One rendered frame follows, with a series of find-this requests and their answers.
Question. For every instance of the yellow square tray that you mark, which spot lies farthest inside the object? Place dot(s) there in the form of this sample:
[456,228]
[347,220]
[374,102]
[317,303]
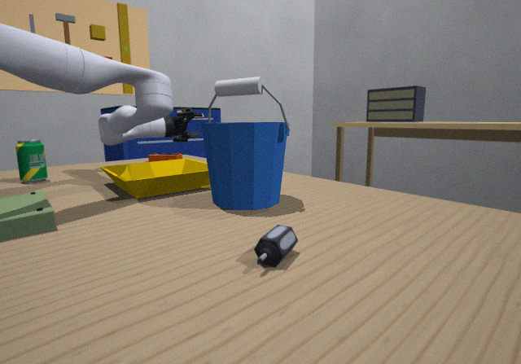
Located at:
[159,177]

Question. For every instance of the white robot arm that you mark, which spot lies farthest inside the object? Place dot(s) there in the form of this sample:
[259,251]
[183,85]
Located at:
[59,66]

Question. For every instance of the green drink can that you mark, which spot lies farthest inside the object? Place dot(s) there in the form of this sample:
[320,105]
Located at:
[31,160]

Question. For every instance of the orange digital multimeter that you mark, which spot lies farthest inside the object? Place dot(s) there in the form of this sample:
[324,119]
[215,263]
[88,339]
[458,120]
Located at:
[168,156]

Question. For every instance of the blue bucket with wire handle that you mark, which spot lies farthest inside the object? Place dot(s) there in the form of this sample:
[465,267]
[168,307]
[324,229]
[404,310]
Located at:
[245,159]

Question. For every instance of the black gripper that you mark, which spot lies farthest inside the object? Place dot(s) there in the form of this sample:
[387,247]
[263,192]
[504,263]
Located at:
[180,125]

